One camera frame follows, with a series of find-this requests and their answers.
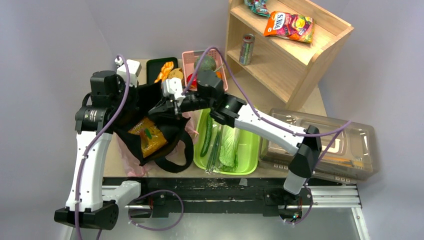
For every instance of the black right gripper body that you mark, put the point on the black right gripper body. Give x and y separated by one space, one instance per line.
177 105

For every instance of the red tomato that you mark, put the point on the red tomato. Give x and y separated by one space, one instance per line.
193 81

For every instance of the black cloth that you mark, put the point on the black cloth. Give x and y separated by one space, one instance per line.
140 101

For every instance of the yellow orange snack packet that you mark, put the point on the yellow orange snack packet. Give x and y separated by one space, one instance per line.
151 137

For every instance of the orange braided bread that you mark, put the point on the orange braided bread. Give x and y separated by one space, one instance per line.
164 71

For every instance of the green netted melon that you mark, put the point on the green netted melon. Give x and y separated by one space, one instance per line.
208 64

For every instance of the green cucumber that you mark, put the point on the green cucumber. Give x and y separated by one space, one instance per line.
208 136

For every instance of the pink plastic grocery bag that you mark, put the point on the pink plastic grocery bag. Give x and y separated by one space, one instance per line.
131 164

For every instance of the napa cabbage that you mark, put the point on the napa cabbage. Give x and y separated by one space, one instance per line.
228 153

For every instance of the teal candy packet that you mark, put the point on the teal candy packet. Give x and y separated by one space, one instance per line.
258 7

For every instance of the orange green mango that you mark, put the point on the orange green mango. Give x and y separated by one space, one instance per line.
219 75

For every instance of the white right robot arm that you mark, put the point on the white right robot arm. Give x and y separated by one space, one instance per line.
303 144

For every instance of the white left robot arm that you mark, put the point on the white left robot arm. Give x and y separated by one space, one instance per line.
112 93

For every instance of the pink perforated plastic basket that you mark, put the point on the pink perforated plastic basket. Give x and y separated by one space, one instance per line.
188 62

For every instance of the black rectangular tray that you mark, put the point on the black rectangular tray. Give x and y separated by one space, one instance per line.
153 67

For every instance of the green plastic tray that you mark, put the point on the green plastic tray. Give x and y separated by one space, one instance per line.
247 153

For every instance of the silver drink can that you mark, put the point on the silver drink can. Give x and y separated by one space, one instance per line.
246 49

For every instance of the wooden shelf unit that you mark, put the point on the wooden shelf unit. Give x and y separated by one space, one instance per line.
291 70

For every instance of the clear plastic toolbox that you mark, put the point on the clear plastic toolbox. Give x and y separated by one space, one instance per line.
349 159

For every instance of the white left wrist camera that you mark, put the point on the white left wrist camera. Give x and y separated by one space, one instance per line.
129 68

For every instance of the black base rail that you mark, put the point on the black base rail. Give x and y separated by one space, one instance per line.
162 196

